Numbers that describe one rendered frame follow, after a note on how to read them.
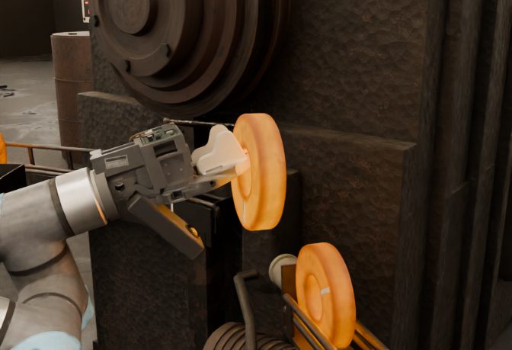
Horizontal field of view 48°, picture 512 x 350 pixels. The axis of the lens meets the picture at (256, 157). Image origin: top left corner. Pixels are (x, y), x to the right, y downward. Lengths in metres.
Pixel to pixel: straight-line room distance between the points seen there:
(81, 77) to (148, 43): 2.94
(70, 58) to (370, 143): 3.20
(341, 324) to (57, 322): 0.37
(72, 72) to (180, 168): 3.39
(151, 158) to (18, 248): 0.18
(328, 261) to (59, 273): 0.35
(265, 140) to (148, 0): 0.48
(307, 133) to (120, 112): 0.57
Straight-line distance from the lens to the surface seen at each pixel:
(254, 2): 1.04
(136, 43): 1.15
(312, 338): 0.84
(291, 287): 0.93
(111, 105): 1.53
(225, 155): 0.72
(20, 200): 0.72
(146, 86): 1.23
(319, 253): 0.82
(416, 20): 1.05
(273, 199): 0.69
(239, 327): 1.11
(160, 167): 0.69
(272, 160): 0.69
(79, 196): 0.70
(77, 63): 4.05
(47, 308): 0.67
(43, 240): 0.72
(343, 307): 0.80
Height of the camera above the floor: 1.12
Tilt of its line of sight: 16 degrees down
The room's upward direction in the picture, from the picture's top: straight up
